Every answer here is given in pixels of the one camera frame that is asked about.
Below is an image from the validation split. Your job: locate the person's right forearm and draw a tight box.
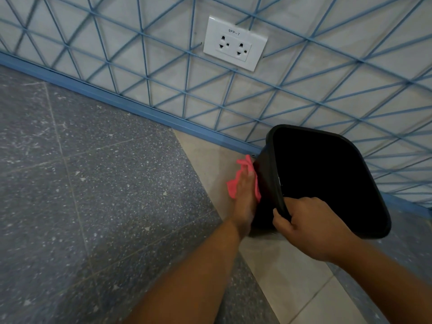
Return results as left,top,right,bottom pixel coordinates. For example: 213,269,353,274
326,238,432,324

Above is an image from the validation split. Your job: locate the pink cleaning cloth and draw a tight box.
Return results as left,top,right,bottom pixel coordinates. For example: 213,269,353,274
226,155,262,203

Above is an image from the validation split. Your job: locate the black plastic waste bin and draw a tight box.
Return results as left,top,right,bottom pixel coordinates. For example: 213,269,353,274
249,124,392,240

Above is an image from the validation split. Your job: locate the person's right hand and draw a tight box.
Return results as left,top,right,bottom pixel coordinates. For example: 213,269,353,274
272,197,359,263

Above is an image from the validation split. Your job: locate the blue skirting board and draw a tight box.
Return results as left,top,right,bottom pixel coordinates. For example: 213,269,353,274
0,51,432,220

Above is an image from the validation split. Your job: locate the person's left hand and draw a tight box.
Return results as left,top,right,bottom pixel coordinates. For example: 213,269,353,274
230,164,258,237

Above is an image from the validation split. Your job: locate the white wall power socket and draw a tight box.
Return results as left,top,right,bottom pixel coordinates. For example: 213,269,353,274
203,16,269,72

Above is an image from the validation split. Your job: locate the person's left forearm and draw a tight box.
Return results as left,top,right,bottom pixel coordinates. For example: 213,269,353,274
122,216,251,324

